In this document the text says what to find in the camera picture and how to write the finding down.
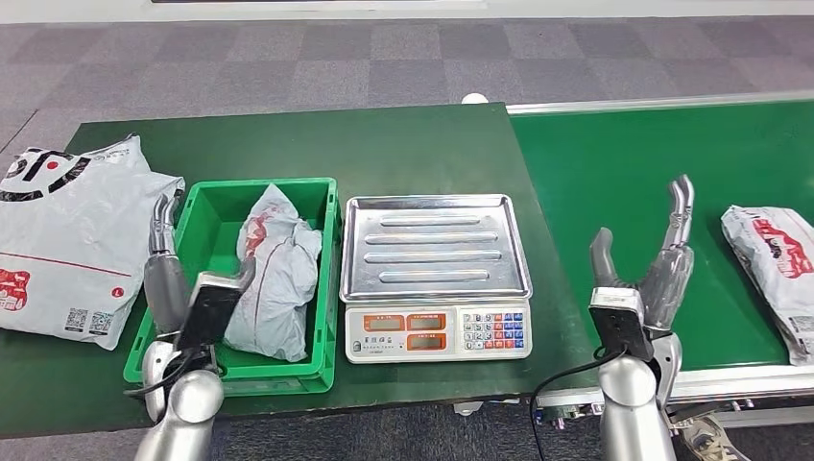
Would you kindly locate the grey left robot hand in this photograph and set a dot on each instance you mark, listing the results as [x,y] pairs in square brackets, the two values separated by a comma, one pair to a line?
[166,293]

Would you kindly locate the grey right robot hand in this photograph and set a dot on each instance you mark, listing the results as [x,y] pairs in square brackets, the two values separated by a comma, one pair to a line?
[668,286]

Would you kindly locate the grey parcel red logo text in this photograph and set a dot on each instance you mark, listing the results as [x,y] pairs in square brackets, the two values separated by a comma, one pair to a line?
[773,267]

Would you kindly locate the grey red-print parcel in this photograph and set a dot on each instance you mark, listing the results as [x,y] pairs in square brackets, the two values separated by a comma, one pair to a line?
[280,273]

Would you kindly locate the green conveyor belt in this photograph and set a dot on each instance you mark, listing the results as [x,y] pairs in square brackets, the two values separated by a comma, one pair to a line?
[604,165]

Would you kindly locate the green plastic crate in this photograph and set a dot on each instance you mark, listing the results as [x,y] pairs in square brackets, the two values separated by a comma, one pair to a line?
[216,216]

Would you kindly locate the large white black-print mailer bag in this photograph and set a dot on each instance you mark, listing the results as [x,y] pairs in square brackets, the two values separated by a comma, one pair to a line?
[76,242]

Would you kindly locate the grey sneaker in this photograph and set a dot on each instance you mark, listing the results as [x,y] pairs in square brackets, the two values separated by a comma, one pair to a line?
[709,439]

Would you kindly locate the white electronic scale steel tray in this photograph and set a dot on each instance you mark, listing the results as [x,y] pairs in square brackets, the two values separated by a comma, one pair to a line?
[439,248]

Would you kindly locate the white round cap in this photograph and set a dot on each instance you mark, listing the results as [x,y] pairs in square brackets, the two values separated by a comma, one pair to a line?
[474,98]

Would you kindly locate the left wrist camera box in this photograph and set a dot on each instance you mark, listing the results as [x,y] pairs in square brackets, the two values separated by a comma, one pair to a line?
[210,312]

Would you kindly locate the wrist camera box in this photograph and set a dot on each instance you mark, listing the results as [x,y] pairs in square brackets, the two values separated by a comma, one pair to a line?
[620,321]
[210,312]

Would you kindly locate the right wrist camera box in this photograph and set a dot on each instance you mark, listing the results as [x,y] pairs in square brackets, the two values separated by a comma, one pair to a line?
[620,321]

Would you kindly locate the aluminium conveyor frame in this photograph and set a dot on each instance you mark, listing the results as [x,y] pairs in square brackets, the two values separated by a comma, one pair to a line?
[636,104]

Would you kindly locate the small white bracket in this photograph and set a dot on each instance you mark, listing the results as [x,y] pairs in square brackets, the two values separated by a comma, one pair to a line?
[467,408]

